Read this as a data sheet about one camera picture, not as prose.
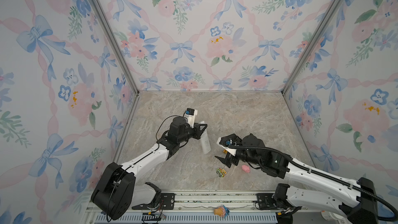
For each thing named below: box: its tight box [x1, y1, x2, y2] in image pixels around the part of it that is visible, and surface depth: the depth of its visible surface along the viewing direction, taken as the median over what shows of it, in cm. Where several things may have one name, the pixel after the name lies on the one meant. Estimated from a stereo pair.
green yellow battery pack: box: [216, 168, 227, 178], surface depth 83 cm
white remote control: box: [199, 120, 211, 155], surface depth 83 cm
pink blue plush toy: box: [213, 204, 231, 218], surface depth 71 cm
